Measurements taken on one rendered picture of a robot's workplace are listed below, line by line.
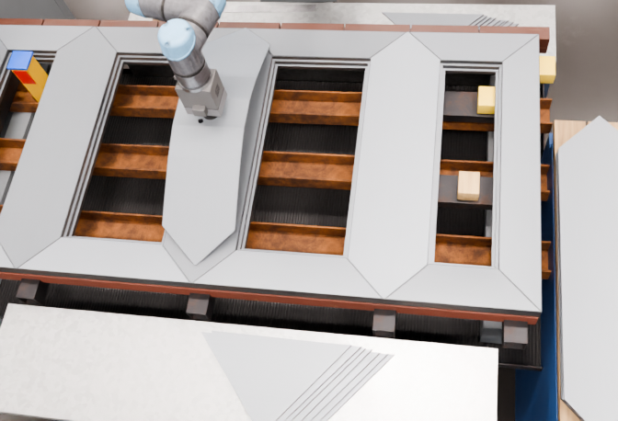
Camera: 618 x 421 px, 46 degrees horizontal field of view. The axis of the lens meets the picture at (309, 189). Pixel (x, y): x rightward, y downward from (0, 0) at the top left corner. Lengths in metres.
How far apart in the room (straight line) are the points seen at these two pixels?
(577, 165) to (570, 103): 1.14
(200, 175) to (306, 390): 0.55
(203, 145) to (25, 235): 0.51
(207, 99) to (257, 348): 0.58
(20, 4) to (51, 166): 0.76
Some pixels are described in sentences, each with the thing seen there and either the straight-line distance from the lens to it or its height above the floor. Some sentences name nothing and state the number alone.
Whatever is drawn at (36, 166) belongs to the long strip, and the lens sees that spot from 2.02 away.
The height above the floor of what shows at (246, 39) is 0.87.
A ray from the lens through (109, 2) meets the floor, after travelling 3.51.
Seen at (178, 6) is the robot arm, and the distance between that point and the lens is 1.62.
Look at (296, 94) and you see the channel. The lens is 2.07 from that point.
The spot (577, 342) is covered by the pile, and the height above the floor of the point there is 0.85.
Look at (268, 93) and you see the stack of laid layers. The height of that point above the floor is 0.84.
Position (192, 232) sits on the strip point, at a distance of 1.74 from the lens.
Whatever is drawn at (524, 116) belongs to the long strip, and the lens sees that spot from 1.85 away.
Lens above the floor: 2.40
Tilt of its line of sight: 62 degrees down
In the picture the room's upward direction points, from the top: 17 degrees counter-clockwise
